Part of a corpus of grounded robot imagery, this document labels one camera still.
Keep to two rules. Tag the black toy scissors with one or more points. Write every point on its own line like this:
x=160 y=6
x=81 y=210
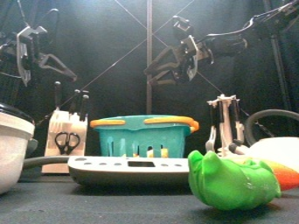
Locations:
x=67 y=142

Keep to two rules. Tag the white toy pot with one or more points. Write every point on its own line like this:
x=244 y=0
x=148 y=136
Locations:
x=13 y=151

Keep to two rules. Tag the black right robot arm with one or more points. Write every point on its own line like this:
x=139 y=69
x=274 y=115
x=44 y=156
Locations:
x=252 y=26

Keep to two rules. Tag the white utensil rack stand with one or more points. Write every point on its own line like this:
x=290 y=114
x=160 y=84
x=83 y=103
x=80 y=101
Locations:
x=222 y=125

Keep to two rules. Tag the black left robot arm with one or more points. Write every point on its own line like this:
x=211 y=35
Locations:
x=8 y=81

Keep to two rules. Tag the slanted metal frame pole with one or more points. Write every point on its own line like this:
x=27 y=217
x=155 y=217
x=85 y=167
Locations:
x=280 y=58

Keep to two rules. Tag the orange toy carrot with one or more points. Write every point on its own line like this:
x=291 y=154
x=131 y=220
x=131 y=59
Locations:
x=287 y=175

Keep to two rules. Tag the white toy knife block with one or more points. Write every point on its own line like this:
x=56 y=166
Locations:
x=64 y=140

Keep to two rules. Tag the grey toy kitchen scale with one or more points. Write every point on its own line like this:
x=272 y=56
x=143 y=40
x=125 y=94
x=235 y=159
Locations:
x=128 y=172

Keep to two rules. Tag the black pot lid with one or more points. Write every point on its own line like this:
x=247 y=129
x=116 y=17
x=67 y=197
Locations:
x=13 y=110

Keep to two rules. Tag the vertical metal frame pole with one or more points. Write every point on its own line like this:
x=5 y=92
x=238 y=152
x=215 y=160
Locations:
x=148 y=58

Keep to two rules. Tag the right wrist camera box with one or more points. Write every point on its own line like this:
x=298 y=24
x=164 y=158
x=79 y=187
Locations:
x=182 y=26

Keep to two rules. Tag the green toy bell pepper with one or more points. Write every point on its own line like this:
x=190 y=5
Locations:
x=230 y=183

